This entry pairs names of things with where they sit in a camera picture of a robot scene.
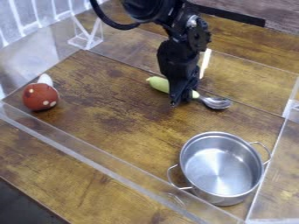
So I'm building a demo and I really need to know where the black cable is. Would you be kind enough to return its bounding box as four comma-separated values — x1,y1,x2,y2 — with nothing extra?
88,0,142,32

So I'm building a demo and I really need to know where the green handled metal spoon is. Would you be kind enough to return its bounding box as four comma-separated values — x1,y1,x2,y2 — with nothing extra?
146,76,233,110

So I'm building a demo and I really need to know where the black strip on table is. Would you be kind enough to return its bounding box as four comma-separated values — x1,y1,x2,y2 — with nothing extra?
197,4,267,27

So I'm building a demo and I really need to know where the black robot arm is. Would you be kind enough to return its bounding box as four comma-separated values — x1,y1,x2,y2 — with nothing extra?
120,0,211,105

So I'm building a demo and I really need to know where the clear acrylic triangular bracket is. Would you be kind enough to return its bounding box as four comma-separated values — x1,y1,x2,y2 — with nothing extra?
68,17,104,50

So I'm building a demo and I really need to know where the stainless steel pot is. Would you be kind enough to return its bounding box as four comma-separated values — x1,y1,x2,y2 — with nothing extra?
167,131,271,207

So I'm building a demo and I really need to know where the clear acrylic enclosure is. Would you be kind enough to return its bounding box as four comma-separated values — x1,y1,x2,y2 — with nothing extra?
0,0,299,224

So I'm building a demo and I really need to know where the red toy mushroom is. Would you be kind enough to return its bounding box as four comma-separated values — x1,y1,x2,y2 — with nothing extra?
23,73,60,111

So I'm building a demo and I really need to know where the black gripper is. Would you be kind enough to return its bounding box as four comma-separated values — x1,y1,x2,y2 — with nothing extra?
157,39,201,107

